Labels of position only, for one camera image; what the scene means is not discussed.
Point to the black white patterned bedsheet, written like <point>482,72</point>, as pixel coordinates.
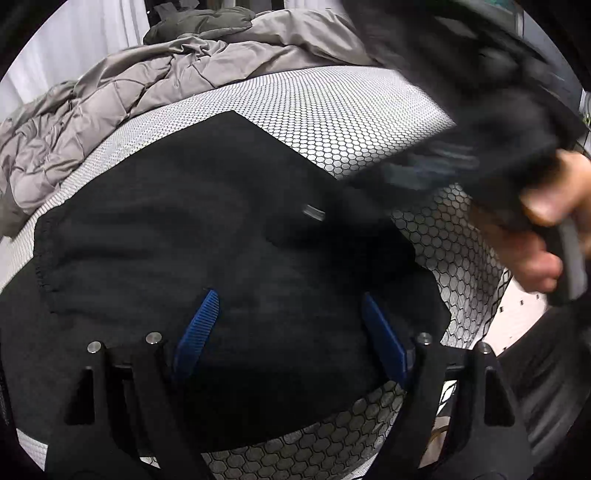
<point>501,295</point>

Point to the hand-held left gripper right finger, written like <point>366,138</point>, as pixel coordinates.
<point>383,337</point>

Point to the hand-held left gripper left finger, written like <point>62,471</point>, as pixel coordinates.
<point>198,332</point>

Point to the white curtain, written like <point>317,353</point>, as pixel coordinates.
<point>60,41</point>

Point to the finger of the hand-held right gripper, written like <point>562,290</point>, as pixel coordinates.
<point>406,170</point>

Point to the person's dark trouser leg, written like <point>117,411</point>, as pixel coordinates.
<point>549,392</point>

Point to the dark quilted blanket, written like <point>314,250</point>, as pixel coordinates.
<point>198,23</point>

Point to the white honeycomb mesh mattress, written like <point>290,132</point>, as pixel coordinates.
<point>346,106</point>

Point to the black pants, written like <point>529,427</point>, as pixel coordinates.
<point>184,230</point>

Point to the person's right hand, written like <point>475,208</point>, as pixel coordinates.
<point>521,258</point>

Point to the grey crumpled duvet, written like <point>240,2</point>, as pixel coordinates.
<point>138,83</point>

